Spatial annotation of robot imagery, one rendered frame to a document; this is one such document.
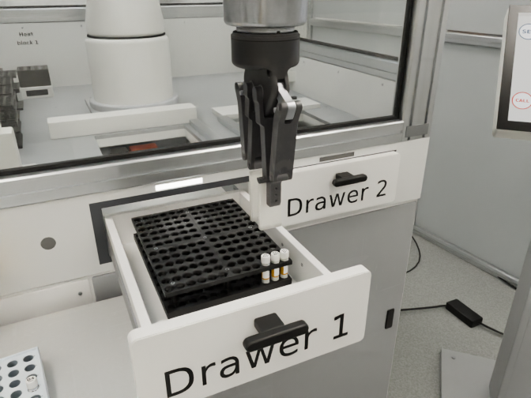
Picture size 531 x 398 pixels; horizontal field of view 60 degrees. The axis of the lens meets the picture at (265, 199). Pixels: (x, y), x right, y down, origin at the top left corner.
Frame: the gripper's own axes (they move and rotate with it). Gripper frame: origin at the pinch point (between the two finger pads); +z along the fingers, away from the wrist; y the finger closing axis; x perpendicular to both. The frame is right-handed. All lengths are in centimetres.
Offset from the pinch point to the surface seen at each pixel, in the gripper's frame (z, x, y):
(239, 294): 12.8, 4.4, -1.0
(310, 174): 7.8, -19.4, 21.2
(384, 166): 9.1, -36.8, 21.2
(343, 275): 6.8, -5.5, -10.2
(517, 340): 66, -84, 12
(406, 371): 100, -74, 41
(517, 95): -3, -69, 19
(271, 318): 8.5, 4.8, -11.7
